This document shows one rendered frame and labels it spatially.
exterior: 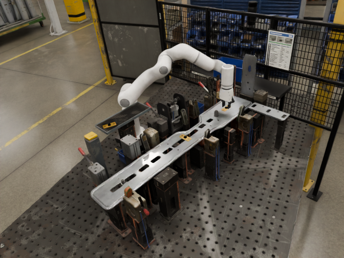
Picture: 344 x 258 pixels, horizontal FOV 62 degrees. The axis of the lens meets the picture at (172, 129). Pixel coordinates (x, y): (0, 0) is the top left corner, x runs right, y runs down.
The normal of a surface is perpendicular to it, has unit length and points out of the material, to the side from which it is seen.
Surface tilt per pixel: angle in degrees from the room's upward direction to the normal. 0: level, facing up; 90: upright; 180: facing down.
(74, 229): 0
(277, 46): 90
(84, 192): 0
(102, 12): 91
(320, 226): 0
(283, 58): 90
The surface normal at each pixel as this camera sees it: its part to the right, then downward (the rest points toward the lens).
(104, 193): -0.08, -0.81
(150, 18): -0.47, 0.57
